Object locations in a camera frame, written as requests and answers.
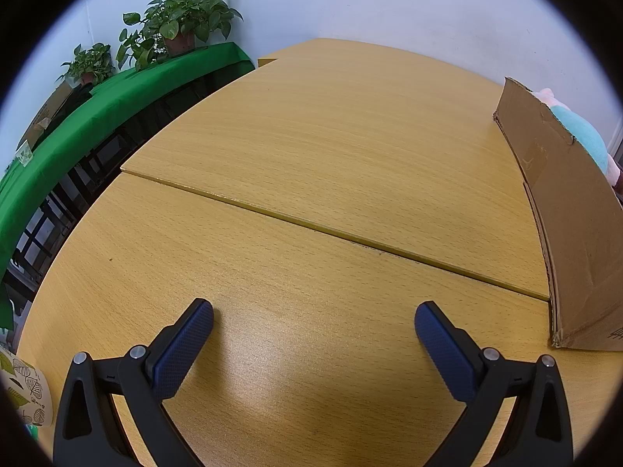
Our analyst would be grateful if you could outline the small potted green plant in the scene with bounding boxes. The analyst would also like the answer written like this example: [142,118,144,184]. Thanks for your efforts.
[56,43,117,86]

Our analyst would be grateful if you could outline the black metal chair frames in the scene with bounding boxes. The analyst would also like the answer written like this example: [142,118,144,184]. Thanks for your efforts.
[9,58,255,318]

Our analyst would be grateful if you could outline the small cardboard box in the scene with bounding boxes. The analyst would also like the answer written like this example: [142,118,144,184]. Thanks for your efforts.
[17,80,75,153]

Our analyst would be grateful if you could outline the large potted green plant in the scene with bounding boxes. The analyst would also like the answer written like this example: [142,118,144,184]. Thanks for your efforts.
[117,0,243,72]

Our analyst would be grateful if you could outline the pink and blue plush toy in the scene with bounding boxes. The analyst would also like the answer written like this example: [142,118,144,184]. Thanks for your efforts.
[533,88,622,188]

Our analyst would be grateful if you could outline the leaf print paper cup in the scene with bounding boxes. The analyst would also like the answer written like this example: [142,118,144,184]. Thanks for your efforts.
[0,348,52,430]

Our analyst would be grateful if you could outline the green table cloth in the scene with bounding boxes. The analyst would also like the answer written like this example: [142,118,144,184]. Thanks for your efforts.
[0,42,257,330]

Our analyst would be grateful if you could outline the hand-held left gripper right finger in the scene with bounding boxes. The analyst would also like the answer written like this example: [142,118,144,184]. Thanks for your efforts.
[415,302,575,467]

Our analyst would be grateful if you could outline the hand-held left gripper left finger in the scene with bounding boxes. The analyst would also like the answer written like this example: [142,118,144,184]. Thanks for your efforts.
[53,298,215,467]

